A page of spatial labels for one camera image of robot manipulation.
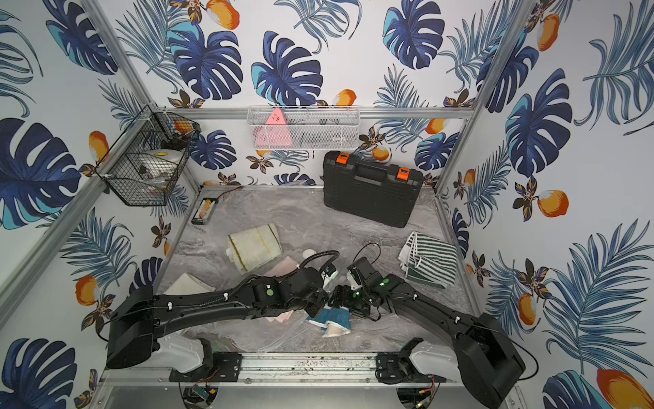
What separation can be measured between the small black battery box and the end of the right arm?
68cm

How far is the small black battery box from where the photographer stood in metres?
1.09

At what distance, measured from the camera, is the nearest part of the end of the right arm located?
1.99 ft
